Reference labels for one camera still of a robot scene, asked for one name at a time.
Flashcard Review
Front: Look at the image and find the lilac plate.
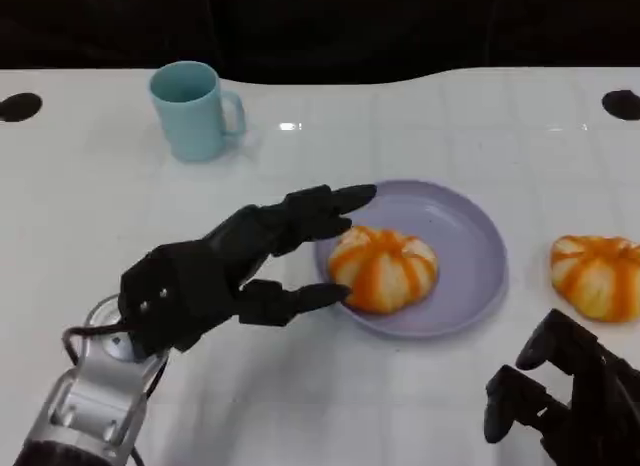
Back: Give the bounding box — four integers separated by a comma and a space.
313, 179, 509, 340

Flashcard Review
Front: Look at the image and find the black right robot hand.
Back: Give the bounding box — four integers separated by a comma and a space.
483, 308, 640, 466

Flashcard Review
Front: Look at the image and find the black table grommet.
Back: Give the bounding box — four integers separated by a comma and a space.
601, 89, 640, 121
0, 92, 44, 123

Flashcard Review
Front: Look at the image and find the orange and white bread roll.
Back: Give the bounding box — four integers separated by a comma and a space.
327, 224, 440, 316
549, 234, 640, 323

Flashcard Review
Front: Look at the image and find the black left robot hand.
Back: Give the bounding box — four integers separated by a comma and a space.
118, 183, 378, 356

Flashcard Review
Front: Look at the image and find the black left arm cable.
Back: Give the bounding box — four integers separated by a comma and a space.
62, 323, 132, 368

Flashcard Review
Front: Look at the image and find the pale green mug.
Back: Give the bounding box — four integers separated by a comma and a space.
148, 60, 246, 163

